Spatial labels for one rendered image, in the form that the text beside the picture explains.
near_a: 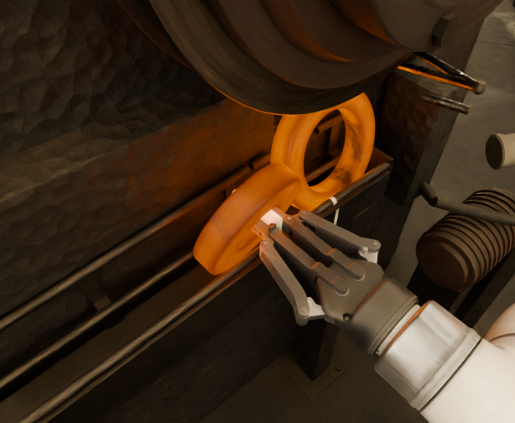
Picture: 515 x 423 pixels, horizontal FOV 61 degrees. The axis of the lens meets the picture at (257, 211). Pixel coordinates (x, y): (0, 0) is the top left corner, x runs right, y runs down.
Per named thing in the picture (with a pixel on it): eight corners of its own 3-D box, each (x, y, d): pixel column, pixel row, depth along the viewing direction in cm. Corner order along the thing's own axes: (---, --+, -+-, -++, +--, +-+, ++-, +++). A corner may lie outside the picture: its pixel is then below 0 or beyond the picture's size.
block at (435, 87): (357, 180, 85) (384, 66, 67) (384, 161, 88) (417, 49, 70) (402, 211, 79) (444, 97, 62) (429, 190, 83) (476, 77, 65)
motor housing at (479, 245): (366, 348, 121) (420, 223, 81) (416, 303, 130) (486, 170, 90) (404, 385, 114) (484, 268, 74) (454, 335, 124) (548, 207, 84)
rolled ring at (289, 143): (391, 94, 64) (371, 90, 66) (307, 70, 51) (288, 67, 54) (355, 212, 69) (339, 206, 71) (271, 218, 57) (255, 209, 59)
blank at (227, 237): (174, 250, 45) (197, 273, 44) (279, 141, 46) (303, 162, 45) (207, 263, 60) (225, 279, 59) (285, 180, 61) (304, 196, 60)
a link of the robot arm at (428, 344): (457, 358, 46) (410, 319, 49) (495, 321, 39) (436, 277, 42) (407, 422, 42) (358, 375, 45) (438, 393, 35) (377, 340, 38)
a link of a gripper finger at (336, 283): (345, 302, 47) (337, 310, 47) (271, 241, 52) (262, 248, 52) (352, 284, 44) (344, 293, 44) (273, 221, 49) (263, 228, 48)
